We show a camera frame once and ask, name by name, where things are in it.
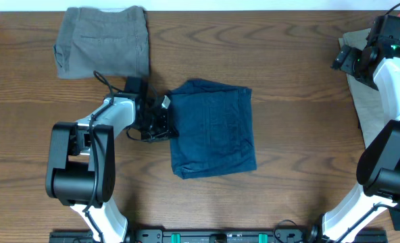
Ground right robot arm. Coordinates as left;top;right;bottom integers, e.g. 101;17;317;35
309;13;400;242

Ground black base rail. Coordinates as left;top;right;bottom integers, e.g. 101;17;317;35
49;226;389;243

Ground khaki beige shorts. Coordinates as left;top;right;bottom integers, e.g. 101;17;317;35
339;15;400;146

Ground navy blue shorts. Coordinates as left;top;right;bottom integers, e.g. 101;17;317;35
169;79;257;180

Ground folded grey shorts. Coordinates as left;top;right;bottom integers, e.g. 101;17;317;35
53;6;149;79

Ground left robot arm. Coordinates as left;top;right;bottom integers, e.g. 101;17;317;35
45;72;178;242

